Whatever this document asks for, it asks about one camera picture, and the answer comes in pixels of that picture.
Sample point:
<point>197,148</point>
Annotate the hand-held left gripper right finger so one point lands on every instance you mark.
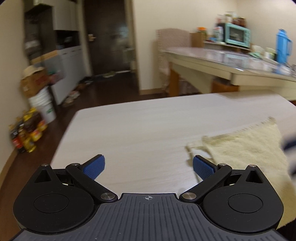
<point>204,167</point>

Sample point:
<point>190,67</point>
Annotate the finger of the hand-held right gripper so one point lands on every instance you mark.
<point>290,143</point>

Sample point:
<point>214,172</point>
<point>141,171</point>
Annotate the group of oil bottles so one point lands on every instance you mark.
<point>29,132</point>

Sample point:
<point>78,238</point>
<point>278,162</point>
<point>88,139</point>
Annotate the green tissue box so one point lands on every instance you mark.
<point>255,53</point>

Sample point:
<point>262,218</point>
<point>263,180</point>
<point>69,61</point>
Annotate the orange lid pickle jar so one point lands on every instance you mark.
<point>202,33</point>

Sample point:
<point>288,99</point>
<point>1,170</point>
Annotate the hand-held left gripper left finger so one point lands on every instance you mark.
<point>93,166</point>

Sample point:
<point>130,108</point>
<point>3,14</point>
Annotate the grey and brown cabinet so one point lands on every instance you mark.
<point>69,67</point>

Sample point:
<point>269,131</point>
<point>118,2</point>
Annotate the beige dining table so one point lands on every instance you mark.
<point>208,69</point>

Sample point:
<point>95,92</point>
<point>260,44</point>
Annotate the dark wooden door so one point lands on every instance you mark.
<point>108,46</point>

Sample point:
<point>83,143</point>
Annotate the teal toaster oven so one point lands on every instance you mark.
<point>238,34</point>

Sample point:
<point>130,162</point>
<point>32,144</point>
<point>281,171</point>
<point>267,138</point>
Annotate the brown cardboard box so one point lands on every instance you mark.
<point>34,84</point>

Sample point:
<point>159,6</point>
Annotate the blue thermos jug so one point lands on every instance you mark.
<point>282,46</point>

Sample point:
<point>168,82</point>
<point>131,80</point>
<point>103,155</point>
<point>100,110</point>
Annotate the quilted cover chair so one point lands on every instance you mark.
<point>173,39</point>

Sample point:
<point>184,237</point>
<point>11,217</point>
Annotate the cream terry towel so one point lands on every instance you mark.
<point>249,153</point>

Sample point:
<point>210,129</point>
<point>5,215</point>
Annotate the gold door lock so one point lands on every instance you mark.
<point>91,37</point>

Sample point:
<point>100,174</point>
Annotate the cluster of food jars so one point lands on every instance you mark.
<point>231,19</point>

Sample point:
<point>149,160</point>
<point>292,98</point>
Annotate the straw hat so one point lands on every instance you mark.
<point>32,70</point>

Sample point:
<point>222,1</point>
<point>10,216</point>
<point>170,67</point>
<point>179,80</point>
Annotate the pile of colourful cloths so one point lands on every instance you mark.
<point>55,77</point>

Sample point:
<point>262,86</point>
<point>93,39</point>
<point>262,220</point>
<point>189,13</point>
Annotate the tan box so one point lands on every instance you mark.
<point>196,40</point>

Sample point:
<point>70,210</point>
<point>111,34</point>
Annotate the stack of white buckets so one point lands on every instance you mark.
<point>44,106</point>

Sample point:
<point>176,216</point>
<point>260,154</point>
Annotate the row of shoes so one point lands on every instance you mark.
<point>71,98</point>

